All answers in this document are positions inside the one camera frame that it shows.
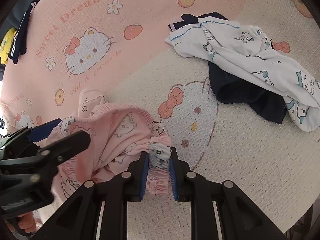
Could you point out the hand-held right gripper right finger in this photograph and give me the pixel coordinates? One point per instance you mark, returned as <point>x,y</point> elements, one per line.
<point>173,177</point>

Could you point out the navy white striped garment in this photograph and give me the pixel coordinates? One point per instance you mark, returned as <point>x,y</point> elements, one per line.
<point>21,40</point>

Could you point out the person's left hand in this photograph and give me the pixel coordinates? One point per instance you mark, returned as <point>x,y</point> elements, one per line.
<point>23,223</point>

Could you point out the white blue print pajama garment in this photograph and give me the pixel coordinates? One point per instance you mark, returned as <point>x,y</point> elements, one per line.
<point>250,52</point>

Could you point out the dark grey cloth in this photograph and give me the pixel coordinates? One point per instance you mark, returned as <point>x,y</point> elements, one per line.
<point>20,12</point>

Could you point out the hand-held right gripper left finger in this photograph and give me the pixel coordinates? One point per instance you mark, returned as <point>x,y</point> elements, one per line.
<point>144,177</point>

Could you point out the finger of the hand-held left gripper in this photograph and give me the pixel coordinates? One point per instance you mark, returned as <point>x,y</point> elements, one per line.
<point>42,130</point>
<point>70,142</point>

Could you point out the pink and cream printed blanket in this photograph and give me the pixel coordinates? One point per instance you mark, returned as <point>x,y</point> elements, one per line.
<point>225,167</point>

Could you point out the pink bear print pajama pants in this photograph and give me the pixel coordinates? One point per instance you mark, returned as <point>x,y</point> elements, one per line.
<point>112,130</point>

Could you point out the navy shorts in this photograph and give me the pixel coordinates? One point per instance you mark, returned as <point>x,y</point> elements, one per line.
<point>237,90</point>

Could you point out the yellow plush toy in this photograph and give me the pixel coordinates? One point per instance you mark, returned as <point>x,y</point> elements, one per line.
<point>6,45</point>

